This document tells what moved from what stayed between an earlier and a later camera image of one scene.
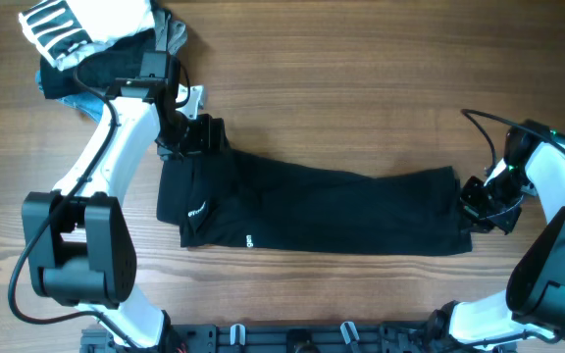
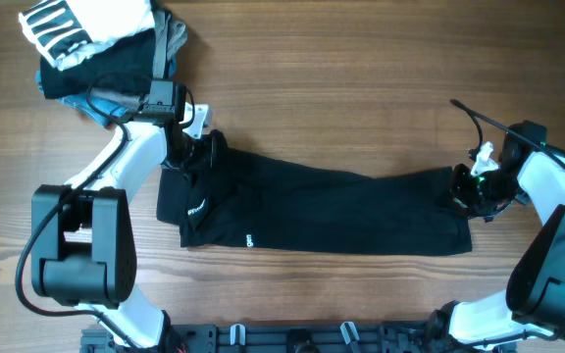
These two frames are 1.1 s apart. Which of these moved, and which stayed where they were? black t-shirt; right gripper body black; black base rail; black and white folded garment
Moved: right gripper body black
Stayed: black t-shirt; black base rail; black and white folded garment
